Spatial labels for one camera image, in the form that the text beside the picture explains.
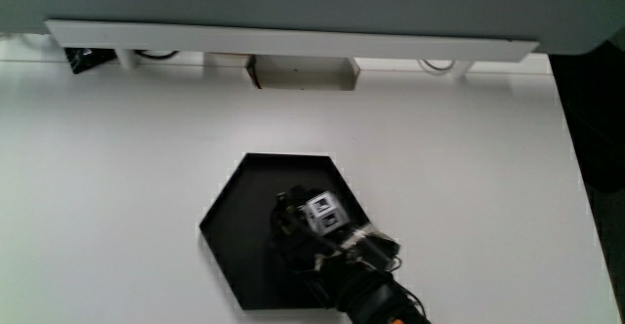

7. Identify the person's right hand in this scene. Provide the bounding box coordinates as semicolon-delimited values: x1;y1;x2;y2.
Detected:
270;185;368;275

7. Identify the black hexagonal plate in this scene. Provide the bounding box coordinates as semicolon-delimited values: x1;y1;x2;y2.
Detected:
198;152;371;311

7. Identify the person's right forearm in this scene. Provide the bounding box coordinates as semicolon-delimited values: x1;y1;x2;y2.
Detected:
305;224;433;324

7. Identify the white desk shelf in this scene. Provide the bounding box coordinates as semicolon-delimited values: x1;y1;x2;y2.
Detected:
0;0;625;63

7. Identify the black crumpled bag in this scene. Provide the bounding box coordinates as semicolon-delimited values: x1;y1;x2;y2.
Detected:
63;47;118;75

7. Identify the black cable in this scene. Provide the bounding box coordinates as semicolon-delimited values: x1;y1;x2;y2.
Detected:
134;49;180;61

